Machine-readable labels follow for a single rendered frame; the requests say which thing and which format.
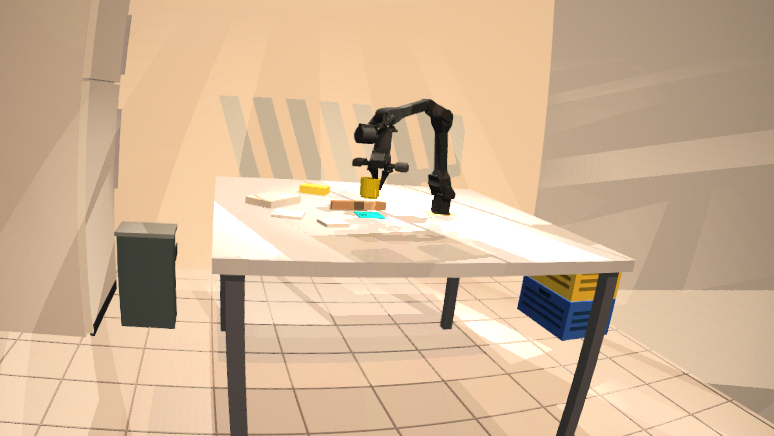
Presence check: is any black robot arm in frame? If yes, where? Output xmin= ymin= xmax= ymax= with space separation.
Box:
xmin=354 ymin=99 xmax=456 ymax=215

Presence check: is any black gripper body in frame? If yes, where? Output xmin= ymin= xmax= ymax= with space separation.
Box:
xmin=352 ymin=144 xmax=409 ymax=172

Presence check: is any yellow block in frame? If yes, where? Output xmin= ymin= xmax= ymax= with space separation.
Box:
xmin=300 ymin=184 xmax=330 ymax=196

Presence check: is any orange wooden bar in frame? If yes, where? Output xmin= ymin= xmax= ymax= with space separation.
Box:
xmin=330 ymin=200 xmax=386 ymax=210

